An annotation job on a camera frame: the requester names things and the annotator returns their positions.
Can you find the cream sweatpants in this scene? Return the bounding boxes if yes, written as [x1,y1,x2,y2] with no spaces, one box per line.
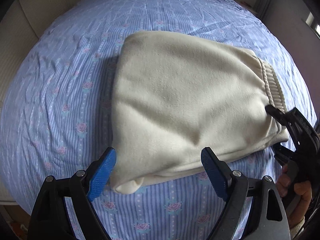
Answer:
[110,31,289,194]

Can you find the white right sleeve forearm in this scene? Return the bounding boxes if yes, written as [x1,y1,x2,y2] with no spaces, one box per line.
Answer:
[289,217,305,239]

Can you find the right hand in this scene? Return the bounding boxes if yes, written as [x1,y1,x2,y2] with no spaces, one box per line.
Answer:
[276,164,312,228]

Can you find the blue floral bed sheet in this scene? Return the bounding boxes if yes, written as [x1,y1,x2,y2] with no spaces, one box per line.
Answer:
[1,0,317,239]

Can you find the barred window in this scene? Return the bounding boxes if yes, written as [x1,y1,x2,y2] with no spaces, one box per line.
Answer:
[305,12,320,38]

